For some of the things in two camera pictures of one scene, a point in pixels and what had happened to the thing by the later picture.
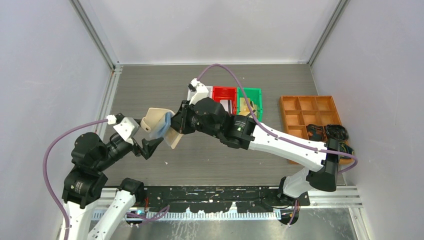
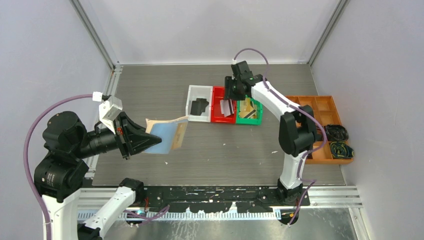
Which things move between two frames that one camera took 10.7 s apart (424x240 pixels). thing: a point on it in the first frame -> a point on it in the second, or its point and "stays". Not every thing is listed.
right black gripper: (179, 122) -> (228, 81)
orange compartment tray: (299, 111) stays
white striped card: (227, 105) stays
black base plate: (222, 199) stays
